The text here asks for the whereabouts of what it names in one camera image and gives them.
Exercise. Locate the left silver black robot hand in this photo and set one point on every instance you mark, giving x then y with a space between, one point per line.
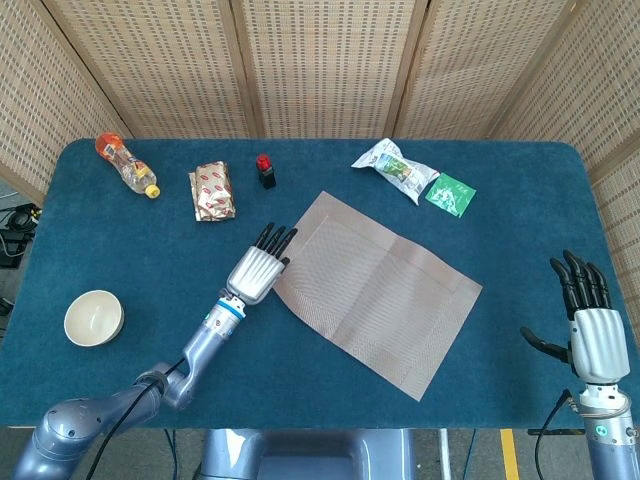
255 275

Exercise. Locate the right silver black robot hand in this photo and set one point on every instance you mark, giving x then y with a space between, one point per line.
597 345

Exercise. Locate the grey woven placemat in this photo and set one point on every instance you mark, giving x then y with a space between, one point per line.
380 300

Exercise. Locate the white bowl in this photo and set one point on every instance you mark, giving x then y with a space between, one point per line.
92 320

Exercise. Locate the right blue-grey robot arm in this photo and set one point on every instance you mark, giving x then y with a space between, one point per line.
612 445

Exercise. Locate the silver red snack packet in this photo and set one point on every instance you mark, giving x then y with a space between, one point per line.
215 192

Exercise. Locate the black bottle with red cap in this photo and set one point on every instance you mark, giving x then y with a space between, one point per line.
266 177

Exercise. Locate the blue carpet table cover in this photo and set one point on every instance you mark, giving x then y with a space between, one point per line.
150 250

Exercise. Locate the yellow floor tape line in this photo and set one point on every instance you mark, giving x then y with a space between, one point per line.
508 455

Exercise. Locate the plastic bottle with yellow cap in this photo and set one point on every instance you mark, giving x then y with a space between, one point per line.
125 165

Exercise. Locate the white green crumpled snack bag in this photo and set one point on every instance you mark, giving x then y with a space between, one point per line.
400 170

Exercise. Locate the blue-grey robot torso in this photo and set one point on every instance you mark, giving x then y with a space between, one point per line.
310 455

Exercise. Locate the white table leg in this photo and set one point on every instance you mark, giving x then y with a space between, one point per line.
444 455

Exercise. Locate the green sachet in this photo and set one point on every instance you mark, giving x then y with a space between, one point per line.
450 195

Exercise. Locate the woven bamboo folding screen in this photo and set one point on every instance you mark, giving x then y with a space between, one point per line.
325 65

